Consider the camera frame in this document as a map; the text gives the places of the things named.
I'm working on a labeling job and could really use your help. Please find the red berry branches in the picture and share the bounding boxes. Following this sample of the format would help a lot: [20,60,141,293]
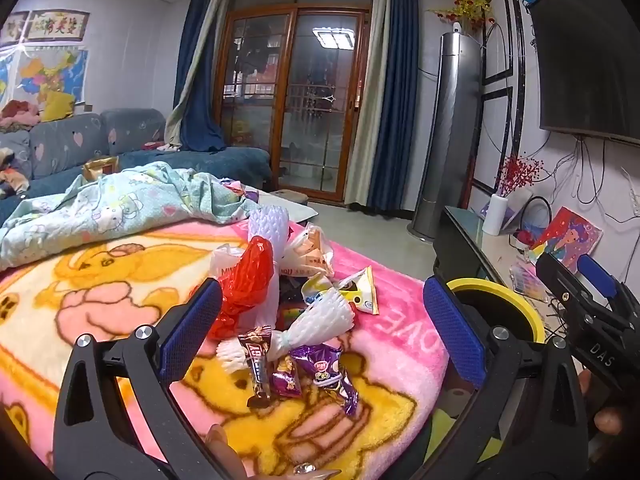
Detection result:
[494,156,544,199]

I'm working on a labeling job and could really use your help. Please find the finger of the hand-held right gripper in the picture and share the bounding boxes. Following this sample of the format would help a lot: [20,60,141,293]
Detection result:
[576,254,640,313]
[536,253,601,321]

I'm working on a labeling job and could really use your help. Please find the dark television cabinet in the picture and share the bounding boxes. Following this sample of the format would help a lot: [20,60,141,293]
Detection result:
[432,205,568,323]

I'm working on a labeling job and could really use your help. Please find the person's right hand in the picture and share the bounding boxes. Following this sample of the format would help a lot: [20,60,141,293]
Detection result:
[579,370,637,461]

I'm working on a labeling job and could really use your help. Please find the purple candy wrapper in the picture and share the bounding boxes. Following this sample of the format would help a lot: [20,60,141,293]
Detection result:
[290,344,361,418]

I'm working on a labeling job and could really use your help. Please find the yellow white snack packet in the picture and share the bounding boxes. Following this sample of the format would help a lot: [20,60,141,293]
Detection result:
[301,274,335,307]
[336,266,380,317]

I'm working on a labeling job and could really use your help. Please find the brown candy bar wrapper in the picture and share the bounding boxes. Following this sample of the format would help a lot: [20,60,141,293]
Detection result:
[237,325,274,409]

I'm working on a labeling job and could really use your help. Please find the wall cables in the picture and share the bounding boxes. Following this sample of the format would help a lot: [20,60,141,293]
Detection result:
[547,132,640,223]

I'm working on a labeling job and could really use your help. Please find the pink cartoon blanket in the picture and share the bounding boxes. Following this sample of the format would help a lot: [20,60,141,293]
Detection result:
[0,220,451,480]

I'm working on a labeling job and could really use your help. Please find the red plastic bag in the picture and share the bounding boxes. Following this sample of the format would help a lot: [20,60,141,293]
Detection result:
[206,235,279,342]

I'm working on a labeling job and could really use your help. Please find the white plastic bag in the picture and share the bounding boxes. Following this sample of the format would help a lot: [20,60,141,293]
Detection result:
[209,222,336,282]

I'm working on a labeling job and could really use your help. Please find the pink clothes pile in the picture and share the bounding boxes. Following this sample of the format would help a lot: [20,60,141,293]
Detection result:
[0,100,42,133]

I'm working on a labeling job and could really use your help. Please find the white coffee table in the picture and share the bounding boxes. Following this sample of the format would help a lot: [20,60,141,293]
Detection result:
[260,195,314,227]

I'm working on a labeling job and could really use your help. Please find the colourful clothes pile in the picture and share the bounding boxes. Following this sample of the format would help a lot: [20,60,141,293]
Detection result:
[0,147,32,196]

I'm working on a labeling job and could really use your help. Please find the beige curtain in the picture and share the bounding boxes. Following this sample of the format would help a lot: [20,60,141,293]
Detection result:
[344,0,394,207]
[164,0,235,147]

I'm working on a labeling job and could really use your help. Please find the country map poster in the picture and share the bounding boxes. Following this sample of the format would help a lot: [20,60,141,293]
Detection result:
[19,46,91,105]

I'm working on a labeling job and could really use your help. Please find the black television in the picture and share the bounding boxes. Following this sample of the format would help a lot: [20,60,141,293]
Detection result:
[527,0,640,149]

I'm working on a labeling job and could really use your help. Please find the banded white foam fruit net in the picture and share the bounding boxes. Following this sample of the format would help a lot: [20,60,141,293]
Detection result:
[272,290,357,362]

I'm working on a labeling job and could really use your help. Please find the colourful bead box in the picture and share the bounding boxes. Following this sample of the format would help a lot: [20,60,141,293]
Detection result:
[510,262,549,302]

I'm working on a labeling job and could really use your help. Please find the maroon candy packet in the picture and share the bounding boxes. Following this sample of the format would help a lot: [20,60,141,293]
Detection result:
[270,355,304,399]

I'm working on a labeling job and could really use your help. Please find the white board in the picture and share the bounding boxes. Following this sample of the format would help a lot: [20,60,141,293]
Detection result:
[501,187,534,234]

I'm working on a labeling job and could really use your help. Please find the colourful portrait painting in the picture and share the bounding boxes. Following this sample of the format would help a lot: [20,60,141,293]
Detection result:
[527,206,604,274]

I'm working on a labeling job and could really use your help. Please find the tall white foam fruit net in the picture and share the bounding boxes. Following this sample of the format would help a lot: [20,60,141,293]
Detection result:
[247,206,292,262]

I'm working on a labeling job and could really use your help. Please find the silver tower air conditioner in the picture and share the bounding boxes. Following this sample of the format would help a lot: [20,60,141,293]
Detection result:
[407,31,484,245]

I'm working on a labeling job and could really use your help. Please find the yellow cushion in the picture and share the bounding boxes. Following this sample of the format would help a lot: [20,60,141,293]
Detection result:
[40,91,77,122]

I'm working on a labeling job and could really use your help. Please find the dark green snack packet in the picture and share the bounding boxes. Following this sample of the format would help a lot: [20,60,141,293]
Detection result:
[277,275,312,332]

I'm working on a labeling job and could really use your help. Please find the gold box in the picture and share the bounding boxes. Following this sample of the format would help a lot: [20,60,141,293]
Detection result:
[82,156,120,181]

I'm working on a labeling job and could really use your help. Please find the white vase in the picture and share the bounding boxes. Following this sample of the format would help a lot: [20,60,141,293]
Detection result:
[482,192,509,237]

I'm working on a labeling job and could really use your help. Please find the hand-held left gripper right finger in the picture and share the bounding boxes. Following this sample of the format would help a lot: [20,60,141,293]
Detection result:
[410,277,591,480]

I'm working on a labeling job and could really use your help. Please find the yellow green cloth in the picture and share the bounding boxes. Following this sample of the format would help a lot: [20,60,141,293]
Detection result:
[429,405,502,467]

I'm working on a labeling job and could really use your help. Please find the black bin with yellow rim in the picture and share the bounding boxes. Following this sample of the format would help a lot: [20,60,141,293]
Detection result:
[441,277,548,411]

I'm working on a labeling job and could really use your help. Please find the light blue cartoon quilt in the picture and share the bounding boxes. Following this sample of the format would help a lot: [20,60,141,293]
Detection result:
[0,161,261,273]

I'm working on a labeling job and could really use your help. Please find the small white foam fruit net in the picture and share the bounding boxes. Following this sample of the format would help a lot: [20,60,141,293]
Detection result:
[216,337,252,374]

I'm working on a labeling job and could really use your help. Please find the yellow red artificial flowers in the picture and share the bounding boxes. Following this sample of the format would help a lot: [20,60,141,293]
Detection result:
[427,0,497,36]

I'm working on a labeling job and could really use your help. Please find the world map poster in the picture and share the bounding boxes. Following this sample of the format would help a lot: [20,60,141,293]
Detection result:
[0,50,21,107]

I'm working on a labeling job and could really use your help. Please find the wooden sliding glass door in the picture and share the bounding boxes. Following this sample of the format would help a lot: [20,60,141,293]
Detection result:
[212,0,376,202]

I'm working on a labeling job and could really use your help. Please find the black hoop basket handle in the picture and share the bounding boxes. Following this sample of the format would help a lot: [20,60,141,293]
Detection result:
[519,196,552,242]

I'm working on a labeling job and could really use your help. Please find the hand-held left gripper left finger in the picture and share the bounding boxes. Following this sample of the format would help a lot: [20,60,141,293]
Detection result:
[52,277,236,480]

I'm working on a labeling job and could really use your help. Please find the person's left hand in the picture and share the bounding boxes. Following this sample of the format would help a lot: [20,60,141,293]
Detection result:
[206,422,346,480]

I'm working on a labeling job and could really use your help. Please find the blue grey sofa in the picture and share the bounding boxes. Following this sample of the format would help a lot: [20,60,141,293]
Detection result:
[0,107,273,213]

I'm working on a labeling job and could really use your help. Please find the blue curtain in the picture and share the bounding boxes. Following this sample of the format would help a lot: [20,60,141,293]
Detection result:
[367,0,422,212]
[172,0,230,153]

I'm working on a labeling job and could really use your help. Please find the framed embroidery picture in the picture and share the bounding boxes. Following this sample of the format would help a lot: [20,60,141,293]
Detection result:
[0,12,29,46]
[25,9,91,42]

